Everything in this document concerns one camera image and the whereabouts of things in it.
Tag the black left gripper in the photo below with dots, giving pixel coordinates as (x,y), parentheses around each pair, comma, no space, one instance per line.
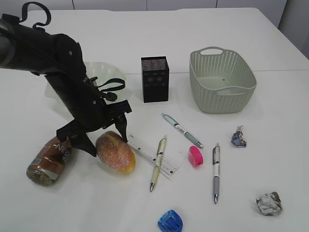
(91,113)

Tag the sugared bread roll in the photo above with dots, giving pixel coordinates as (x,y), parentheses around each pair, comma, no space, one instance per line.
(115,153)

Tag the brown Nescafe coffee bottle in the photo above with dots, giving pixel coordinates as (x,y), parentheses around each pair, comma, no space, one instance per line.
(50,162)

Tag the pink pencil sharpener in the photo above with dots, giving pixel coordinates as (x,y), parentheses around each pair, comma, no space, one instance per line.
(195,156)

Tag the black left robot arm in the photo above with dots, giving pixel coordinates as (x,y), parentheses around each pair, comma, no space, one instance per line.
(59,58)

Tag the pale green wavy glass plate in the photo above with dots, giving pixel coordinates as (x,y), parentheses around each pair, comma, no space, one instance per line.
(104,72)

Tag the cream yellow-green pen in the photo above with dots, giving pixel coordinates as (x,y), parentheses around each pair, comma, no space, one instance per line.
(158,162)

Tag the light blue white pen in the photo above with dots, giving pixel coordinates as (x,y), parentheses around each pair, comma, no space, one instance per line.
(184,132)

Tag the black mesh pen holder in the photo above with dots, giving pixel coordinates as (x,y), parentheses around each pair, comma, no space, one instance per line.
(155,79)

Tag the blue pencil sharpener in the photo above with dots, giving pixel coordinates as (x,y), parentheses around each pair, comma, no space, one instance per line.
(170,222)

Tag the grey white pen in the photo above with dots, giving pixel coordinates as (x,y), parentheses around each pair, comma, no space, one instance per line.
(216,172)

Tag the pale green plastic basket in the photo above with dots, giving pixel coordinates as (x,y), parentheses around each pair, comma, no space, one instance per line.
(221,80)

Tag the clear plastic ruler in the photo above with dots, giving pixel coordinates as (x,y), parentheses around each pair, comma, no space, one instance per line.
(167,167)

